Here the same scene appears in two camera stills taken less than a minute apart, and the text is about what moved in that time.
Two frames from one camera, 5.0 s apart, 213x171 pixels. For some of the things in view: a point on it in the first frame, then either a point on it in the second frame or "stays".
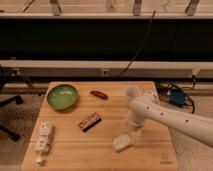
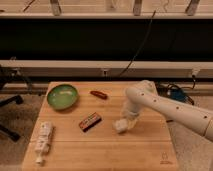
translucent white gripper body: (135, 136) → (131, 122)
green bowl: (62, 96) stays
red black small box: (91, 120) stays
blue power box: (177, 97) stays
